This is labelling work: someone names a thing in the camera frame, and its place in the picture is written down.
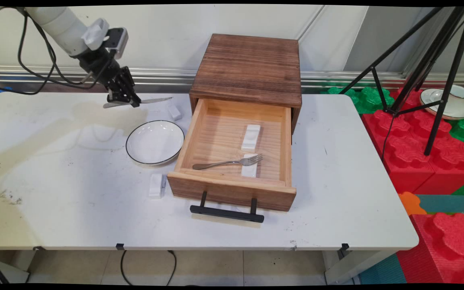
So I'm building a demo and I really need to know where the light wooden drawer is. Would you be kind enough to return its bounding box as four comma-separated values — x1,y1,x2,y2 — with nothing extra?
167,98,297,212

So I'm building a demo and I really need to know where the teal foam floor mat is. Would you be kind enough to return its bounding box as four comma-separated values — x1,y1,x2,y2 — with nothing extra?
417,195,464,214

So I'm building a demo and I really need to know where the black tripod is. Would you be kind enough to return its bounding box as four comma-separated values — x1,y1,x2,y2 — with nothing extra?
339,6,464,157

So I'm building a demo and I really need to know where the blue foam floor mat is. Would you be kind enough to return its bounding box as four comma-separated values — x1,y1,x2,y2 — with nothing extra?
359,254,408,285

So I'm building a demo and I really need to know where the metal wall rail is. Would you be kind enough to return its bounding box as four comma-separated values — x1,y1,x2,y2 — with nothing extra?
0,65,464,94

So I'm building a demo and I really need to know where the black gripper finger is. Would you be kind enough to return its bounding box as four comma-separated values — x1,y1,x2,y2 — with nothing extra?
120,66,142,108
106,76,130,105

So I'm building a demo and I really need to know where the white table leg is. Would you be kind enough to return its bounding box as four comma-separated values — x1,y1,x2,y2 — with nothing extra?
323,250,396,285

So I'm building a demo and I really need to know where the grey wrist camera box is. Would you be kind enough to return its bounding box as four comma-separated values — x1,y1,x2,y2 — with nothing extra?
104,27,129,60

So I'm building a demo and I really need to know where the white cup and saucer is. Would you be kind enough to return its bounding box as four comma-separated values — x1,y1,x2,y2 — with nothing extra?
419,88,464,120

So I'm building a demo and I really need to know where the black cable under table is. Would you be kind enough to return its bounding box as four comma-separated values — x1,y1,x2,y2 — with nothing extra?
120,250,177,286

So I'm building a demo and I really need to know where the white plate with black rim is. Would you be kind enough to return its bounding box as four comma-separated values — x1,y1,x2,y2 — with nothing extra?
126,120,185,166

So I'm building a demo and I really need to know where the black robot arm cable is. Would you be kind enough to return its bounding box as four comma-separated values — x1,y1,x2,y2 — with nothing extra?
17,10,116,90
0,8,58,95

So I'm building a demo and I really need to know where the black metal drawer handle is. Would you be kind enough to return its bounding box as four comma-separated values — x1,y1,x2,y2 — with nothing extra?
190,191,265,223

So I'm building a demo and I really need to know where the red foam building block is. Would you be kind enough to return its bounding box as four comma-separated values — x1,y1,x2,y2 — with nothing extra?
413,125,464,196
396,212,464,284
389,87,423,110
362,109,436,195

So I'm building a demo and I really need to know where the silver metal fork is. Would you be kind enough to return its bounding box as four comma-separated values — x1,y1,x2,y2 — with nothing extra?
192,153,264,170

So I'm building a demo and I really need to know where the silver metal knife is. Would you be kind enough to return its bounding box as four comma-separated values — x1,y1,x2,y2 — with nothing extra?
103,97,173,109

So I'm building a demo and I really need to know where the white cup with dark rim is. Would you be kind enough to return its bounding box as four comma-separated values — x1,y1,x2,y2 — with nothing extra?
429,84,464,106

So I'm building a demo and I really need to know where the orange foam piece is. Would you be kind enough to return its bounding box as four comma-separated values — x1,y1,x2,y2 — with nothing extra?
398,192,427,216

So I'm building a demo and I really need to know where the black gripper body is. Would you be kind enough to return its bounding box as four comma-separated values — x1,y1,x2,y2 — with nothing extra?
71,48,122,86

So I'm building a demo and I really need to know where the dark brown wooden cabinet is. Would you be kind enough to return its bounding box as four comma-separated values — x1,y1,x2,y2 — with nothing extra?
189,34,302,135

